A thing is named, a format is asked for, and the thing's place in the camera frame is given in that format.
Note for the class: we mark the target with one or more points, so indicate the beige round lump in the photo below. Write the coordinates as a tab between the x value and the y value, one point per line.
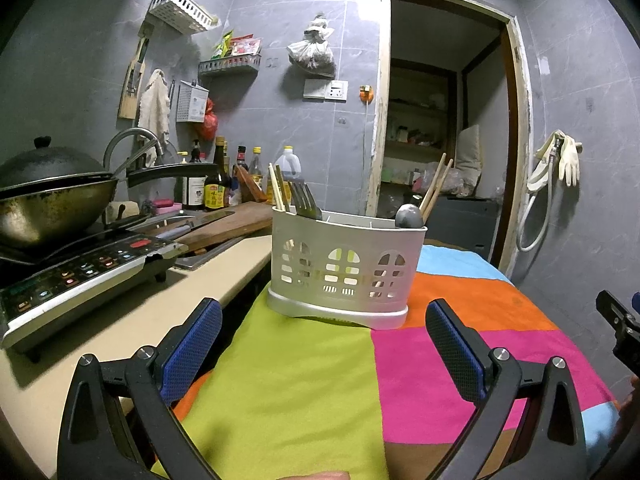
122	212

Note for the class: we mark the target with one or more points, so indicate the dark bottle white label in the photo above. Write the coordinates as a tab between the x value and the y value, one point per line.
194	190

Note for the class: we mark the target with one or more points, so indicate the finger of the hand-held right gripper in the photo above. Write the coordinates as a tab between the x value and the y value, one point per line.
636	301
612	310

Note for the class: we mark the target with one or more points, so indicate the white wall basket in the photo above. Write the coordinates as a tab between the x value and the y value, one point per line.
180	10

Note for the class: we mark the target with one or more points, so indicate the white pillow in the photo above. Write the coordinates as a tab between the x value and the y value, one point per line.
469	155

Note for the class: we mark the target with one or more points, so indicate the plastic oil jug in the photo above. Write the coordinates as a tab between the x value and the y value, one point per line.
287	167

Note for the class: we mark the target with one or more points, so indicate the brown wooden utensil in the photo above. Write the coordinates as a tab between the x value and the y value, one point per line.
250	187

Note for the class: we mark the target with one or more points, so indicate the red snack packet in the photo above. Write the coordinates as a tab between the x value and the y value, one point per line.
245	46

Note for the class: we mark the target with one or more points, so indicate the grey wall shelf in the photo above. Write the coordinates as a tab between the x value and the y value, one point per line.
227	66

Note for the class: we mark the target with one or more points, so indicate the wall socket panel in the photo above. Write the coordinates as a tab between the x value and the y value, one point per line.
325	90

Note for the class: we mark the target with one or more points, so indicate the wooden knife rack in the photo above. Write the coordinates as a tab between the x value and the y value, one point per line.
131	95

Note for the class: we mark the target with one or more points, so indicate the dark metal wok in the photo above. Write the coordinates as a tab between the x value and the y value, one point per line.
45	215

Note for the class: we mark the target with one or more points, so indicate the worn door frame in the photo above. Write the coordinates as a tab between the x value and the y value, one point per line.
378	135

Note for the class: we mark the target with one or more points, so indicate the wooden shelf unit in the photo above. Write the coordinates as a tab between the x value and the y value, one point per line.
420	105

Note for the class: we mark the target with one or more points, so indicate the colourful patchwork cloth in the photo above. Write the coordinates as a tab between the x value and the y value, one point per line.
430	360

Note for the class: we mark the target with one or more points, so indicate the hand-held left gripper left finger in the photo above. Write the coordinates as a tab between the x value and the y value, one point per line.
195	345

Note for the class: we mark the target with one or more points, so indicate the hanging clear plastic bag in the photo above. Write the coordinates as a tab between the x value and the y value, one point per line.
311	55

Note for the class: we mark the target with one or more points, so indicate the red plastic bag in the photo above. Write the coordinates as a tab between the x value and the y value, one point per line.
209	125

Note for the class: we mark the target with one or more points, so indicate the red capped sauce bottle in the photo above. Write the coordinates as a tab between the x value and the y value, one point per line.
242	160

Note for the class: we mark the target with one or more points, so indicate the white plastic utensil basket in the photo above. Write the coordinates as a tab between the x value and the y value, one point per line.
350	240

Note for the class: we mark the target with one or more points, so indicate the steel spoon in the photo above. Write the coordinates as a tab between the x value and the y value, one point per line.
409	216

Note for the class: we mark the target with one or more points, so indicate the cream hanging towel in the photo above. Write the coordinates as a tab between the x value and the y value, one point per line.
154	107

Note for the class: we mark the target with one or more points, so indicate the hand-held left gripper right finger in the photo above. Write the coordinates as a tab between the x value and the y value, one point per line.
452	350

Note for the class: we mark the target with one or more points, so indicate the cream rubber glove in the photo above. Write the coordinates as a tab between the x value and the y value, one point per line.
542	175
570	160

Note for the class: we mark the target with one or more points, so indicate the black induction cooker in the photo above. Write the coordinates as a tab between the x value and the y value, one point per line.
75	280

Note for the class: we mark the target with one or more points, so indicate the dark grey cabinet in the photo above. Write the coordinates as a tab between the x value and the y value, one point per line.
465	225

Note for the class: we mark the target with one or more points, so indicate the steel sink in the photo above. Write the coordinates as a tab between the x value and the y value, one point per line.
200	260

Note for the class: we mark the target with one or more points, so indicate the yellow capped sauce bottle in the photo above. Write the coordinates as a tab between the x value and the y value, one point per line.
256	170

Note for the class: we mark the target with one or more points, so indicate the steel curved faucet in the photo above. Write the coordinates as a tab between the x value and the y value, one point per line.
125	135

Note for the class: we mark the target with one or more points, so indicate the crumpled clear plastic bag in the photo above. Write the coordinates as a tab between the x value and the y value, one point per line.
457	182

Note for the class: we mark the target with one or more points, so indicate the white perforated metal holder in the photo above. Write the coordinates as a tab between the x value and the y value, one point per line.
191	102

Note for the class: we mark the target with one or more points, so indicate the soy sauce bottle yellow label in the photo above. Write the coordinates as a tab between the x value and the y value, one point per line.
216	192

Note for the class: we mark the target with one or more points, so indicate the wooden cutting board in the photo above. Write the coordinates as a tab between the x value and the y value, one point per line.
240	220

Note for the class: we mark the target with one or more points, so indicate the black wok lid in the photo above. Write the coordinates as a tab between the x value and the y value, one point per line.
45	165

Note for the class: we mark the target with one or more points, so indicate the kitchen knife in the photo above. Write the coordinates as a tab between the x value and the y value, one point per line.
200	220

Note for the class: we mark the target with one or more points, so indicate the pink sponge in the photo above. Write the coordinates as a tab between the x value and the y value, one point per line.
165	203

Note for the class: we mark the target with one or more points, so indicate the green snack packet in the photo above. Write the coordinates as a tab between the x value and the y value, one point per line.
221	46

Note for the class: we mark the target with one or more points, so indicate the orange wall hook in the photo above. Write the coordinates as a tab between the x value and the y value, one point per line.
366	94

